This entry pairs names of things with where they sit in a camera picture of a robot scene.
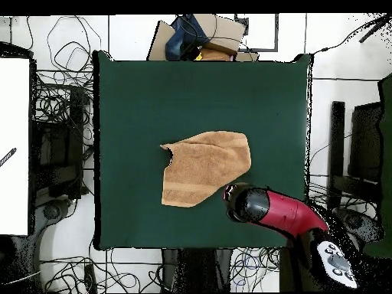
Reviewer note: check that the large cardboard box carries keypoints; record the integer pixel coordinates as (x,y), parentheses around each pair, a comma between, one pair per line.
(220,30)

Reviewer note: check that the black upright bar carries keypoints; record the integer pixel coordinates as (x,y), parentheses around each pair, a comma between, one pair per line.
(337,147)

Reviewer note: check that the black panel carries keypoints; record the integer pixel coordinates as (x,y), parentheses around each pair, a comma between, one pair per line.
(366,141)

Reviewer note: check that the black power strip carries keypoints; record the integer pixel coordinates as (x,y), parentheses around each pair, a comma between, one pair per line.
(90,275)

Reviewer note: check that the black equipment rack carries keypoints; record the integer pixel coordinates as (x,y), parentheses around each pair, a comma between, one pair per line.
(61,147)

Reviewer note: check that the dark green table cloth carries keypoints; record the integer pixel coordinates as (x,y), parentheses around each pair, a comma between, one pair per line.
(137,101)

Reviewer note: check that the striped black rod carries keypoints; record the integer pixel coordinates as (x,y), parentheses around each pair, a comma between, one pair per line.
(7,157)

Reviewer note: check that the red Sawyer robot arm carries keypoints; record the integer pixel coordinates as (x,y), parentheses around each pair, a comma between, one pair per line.
(284,211)

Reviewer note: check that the orange brown cloth item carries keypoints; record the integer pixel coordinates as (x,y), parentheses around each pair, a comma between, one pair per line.
(214,55)

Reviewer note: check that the blue bag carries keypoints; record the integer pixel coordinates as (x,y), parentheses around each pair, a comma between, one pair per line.
(180,43)

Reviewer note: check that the dark stand foot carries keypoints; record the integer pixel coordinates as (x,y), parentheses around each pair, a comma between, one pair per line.
(52,211)
(364,223)

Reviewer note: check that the orange terry towel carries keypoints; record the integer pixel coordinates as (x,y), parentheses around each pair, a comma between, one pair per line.
(205,165)

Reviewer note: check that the flat cardboard sheet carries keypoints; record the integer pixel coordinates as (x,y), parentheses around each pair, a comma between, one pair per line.
(160,43)

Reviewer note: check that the white board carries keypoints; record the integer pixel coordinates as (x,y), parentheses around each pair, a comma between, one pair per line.
(15,122)

